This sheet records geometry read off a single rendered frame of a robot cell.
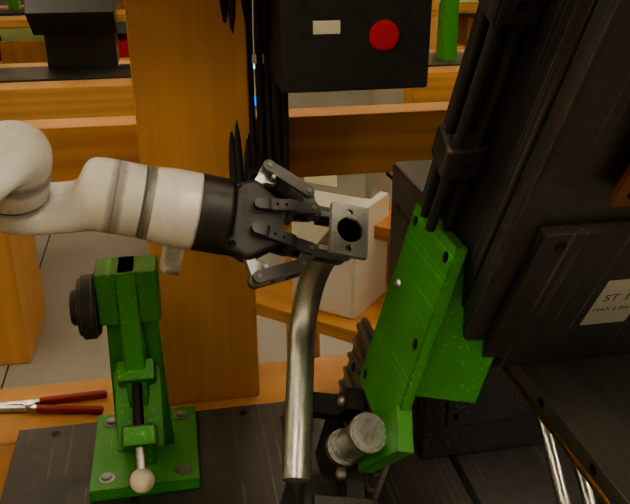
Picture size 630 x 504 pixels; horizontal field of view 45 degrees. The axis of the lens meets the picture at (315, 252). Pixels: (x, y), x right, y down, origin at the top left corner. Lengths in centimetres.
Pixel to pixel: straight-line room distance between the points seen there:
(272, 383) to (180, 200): 53
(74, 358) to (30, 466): 199
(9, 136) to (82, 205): 8
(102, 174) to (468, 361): 38
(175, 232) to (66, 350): 239
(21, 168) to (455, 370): 43
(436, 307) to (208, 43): 45
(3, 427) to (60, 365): 184
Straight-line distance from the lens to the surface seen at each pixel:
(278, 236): 73
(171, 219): 71
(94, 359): 300
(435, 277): 69
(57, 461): 105
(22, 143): 70
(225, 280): 104
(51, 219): 74
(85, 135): 107
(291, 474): 81
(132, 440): 91
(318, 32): 85
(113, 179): 71
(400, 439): 72
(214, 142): 97
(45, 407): 117
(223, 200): 71
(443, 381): 74
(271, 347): 296
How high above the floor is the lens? 154
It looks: 24 degrees down
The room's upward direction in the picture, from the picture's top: straight up
